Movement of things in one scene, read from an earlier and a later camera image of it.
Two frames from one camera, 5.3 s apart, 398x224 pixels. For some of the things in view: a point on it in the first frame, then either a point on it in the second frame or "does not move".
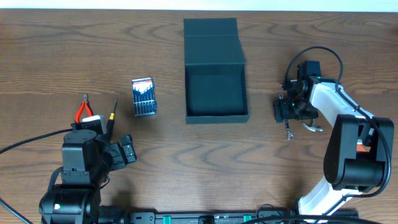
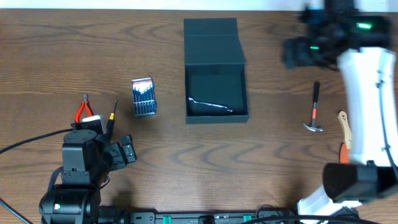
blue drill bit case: x=143 y=94 does not move
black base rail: x=151 y=218 does not move
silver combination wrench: x=290 y=134 -> x=211 y=104
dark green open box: x=215 y=71 does not move
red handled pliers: x=85 y=101 does not move
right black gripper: x=282 y=112 -> x=309 y=58
